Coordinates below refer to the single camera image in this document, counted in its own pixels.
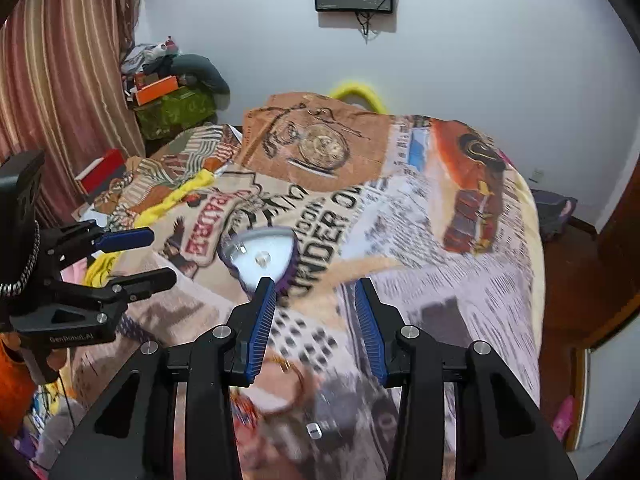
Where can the purple heart jewelry box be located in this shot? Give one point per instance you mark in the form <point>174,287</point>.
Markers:
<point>269,252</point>

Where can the dark bag on floor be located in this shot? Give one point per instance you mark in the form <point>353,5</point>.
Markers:
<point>554,212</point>

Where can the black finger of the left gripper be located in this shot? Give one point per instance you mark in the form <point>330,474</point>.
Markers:
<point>125,289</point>

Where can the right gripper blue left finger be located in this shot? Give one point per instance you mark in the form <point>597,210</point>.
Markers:
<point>128,433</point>

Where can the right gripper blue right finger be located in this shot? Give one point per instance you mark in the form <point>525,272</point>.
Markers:
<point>501,434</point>

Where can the yellow plush loop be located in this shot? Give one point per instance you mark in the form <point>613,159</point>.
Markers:
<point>362,93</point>

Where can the orange box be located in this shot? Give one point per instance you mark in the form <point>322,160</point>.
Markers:
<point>156,90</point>

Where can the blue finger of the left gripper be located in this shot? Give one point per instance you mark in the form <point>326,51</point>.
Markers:
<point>82,239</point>

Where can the printed newspaper pattern blanket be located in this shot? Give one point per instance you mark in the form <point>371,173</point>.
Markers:
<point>429,210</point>

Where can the striped red beige curtain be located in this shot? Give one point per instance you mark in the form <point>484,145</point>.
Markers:
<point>61,91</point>

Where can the dark green plush toy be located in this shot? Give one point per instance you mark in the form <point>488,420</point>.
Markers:
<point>202,69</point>

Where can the red white book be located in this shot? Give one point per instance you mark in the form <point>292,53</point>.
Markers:
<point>101,171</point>

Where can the brown wooden door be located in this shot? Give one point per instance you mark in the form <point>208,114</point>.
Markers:
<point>589,361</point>

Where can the left hand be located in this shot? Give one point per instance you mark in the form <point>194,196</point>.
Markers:
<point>43,364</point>

